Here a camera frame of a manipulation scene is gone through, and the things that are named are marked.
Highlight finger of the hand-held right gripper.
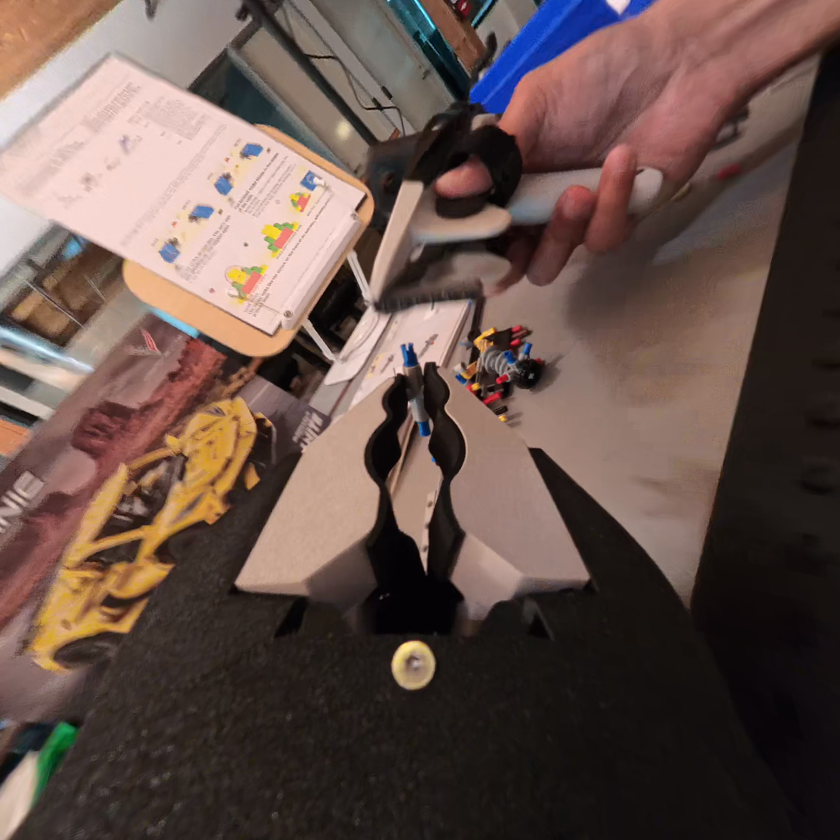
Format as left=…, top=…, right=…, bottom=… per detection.
left=369, top=180, right=427, bottom=306
left=374, top=251, right=514, bottom=314

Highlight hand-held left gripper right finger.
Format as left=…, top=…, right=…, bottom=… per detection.
left=423, top=362, right=593, bottom=632

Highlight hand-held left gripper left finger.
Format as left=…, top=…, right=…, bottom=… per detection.
left=234, top=374, right=409, bottom=631

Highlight dark grey lego beam assembly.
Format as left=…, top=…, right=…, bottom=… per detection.
left=484, top=346, right=547, bottom=392

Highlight grey lego connector blue pins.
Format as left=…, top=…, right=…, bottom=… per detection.
left=399, top=343, right=433, bottom=439

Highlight lego instruction booklet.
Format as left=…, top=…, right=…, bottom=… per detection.
left=348, top=298, right=475, bottom=421

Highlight lego chassis assembly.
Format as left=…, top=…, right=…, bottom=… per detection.
left=453, top=323, right=534, bottom=426

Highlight lego set box yellow car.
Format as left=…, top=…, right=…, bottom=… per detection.
left=0, top=314, right=342, bottom=697

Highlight person's right hand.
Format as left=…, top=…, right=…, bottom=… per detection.
left=433, top=0, right=775, bottom=294

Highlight blue plastic bin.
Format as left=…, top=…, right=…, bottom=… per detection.
left=469, top=0, right=657, bottom=118

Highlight wooden board with task sheet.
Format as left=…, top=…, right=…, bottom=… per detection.
left=0, top=54, right=376, bottom=358

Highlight wooden post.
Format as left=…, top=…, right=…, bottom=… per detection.
left=420, top=0, right=488, bottom=72

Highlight black metal post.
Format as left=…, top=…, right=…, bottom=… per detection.
left=239, top=0, right=385, bottom=147

